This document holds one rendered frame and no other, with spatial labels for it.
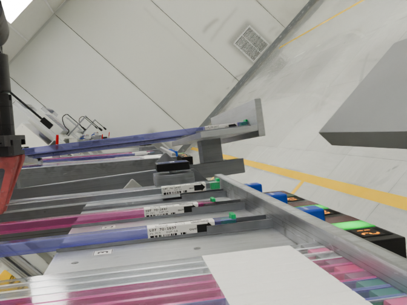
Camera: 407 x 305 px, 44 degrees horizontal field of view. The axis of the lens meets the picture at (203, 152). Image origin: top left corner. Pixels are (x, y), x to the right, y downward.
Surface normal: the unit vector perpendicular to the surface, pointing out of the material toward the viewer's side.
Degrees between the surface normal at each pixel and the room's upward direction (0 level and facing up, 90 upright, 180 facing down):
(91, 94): 90
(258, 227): 90
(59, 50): 90
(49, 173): 90
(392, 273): 46
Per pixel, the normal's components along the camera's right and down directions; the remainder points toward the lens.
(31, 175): 0.14, 0.04
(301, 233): -0.99, 0.09
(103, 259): -0.08, -1.00
